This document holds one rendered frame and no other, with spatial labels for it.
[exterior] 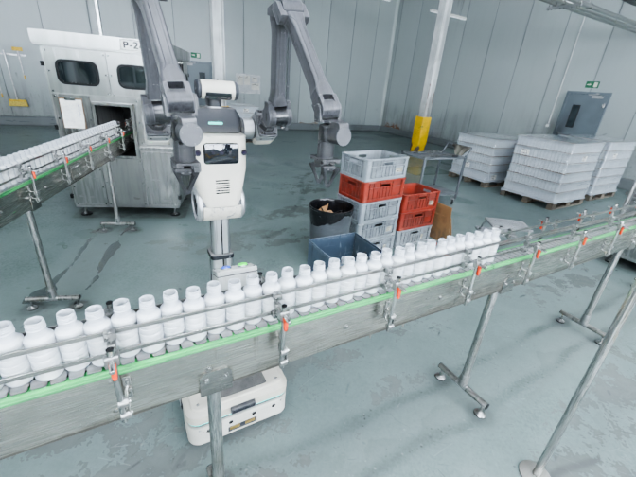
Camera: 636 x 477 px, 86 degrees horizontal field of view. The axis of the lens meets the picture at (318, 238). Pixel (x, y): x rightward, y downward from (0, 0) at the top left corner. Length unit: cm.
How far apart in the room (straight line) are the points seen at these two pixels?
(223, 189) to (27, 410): 95
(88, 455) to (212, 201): 139
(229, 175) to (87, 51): 336
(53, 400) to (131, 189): 388
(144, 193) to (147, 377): 384
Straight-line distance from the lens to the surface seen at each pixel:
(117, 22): 1293
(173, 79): 103
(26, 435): 121
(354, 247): 203
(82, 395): 113
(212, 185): 152
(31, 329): 104
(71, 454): 228
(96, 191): 496
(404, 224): 416
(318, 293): 119
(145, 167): 471
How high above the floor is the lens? 172
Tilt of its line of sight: 24 degrees down
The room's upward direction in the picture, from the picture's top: 5 degrees clockwise
